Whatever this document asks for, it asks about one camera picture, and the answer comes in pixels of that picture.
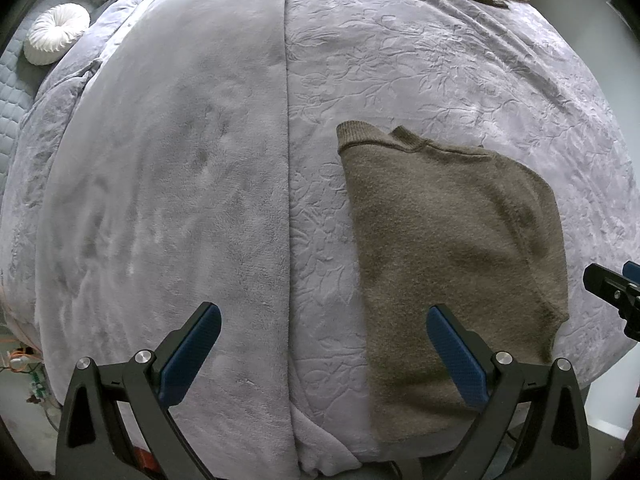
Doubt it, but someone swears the lavender embossed blanket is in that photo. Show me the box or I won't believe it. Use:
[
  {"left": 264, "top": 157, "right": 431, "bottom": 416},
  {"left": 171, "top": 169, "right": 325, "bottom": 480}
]
[{"left": 0, "top": 0, "right": 640, "bottom": 478}]

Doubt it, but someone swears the quilted grey mattress cover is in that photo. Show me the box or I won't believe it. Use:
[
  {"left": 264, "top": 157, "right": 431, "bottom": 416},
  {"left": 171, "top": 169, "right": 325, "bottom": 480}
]
[{"left": 0, "top": 25, "right": 48, "bottom": 196}]

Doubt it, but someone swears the grey pillow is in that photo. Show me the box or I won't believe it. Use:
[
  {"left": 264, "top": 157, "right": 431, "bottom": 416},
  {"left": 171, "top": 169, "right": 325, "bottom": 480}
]
[{"left": 37, "top": 0, "right": 108, "bottom": 20}]

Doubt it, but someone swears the brown knit sweater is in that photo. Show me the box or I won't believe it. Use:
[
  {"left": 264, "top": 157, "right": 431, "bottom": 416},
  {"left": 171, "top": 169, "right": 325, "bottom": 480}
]
[{"left": 336, "top": 121, "right": 571, "bottom": 445}]

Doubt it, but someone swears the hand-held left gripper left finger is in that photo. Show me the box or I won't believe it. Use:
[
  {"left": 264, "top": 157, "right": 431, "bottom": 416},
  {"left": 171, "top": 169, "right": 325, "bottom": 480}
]
[{"left": 55, "top": 301, "right": 223, "bottom": 480}]

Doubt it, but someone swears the red box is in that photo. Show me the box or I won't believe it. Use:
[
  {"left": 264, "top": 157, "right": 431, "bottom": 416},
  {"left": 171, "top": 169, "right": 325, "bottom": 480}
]
[{"left": 132, "top": 452, "right": 161, "bottom": 480}]

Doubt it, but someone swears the white round pleated pillow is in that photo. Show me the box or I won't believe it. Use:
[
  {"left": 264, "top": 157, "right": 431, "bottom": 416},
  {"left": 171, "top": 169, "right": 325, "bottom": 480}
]
[{"left": 23, "top": 3, "right": 92, "bottom": 66}]

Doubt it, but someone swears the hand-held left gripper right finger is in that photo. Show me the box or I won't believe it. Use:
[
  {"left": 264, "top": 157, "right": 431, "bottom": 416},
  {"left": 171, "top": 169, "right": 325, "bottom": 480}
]
[{"left": 425, "top": 304, "right": 592, "bottom": 480}]

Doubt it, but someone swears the orange cable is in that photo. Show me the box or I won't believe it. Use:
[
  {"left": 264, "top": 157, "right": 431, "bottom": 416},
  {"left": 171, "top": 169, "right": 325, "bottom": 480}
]
[{"left": 0, "top": 342, "right": 43, "bottom": 373}]

